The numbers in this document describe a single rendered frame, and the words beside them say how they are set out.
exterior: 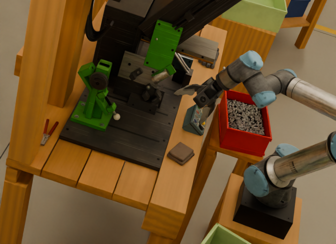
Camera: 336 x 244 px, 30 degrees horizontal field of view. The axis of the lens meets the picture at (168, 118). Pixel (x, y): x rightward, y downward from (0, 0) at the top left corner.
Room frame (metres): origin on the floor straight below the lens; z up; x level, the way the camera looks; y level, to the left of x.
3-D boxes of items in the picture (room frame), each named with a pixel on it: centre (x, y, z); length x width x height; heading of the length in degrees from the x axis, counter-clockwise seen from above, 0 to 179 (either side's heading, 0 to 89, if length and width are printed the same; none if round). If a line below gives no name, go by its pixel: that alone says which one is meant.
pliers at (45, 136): (1.88, 0.43, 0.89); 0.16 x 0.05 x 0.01; 5
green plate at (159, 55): (2.36, 0.12, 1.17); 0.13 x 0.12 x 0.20; 1
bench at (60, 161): (2.43, 0.18, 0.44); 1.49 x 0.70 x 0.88; 1
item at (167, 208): (2.43, -0.10, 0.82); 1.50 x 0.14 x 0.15; 1
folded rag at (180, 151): (1.99, -0.10, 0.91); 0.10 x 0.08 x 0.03; 157
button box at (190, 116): (2.24, -0.12, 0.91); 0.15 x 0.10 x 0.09; 1
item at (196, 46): (2.51, 0.08, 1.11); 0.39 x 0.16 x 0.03; 91
